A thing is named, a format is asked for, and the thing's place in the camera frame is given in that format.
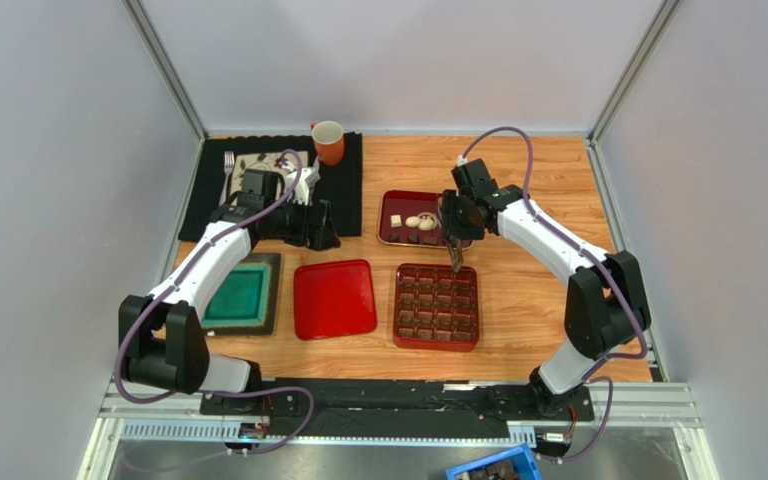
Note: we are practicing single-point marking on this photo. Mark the red chocolate box with tray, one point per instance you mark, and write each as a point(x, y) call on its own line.
point(436, 308)

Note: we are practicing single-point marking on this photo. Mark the metal serving tongs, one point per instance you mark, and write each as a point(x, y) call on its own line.
point(455, 249)

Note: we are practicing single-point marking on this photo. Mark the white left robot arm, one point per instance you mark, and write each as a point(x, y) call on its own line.
point(161, 340)

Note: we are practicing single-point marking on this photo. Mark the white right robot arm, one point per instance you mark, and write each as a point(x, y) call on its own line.
point(606, 306)

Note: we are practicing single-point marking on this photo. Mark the orange mug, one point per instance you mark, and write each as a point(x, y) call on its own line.
point(329, 142)

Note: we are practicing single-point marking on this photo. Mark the blue plastic bin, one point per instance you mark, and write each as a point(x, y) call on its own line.
point(514, 463)

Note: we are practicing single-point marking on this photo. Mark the red tin lid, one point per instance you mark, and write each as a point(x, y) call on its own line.
point(334, 299)

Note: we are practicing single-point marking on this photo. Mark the white round chocolate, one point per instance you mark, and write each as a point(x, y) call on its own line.
point(413, 221)
point(427, 222)

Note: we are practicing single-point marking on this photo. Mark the silver fork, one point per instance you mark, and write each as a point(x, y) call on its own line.
point(228, 163)

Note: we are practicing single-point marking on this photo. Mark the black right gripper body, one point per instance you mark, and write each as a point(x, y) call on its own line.
point(454, 232)

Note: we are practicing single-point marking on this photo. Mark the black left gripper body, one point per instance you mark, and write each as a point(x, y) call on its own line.
point(289, 223)

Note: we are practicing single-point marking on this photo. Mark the red chocolate serving tray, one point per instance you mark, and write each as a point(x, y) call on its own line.
point(406, 204)

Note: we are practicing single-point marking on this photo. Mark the black cloth placemat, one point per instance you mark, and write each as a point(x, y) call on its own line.
point(341, 185)

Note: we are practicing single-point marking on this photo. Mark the turquoise glazed dark plate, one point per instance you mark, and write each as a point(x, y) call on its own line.
point(246, 303)

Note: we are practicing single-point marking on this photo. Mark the floral square plate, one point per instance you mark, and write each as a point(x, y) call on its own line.
point(268, 161)

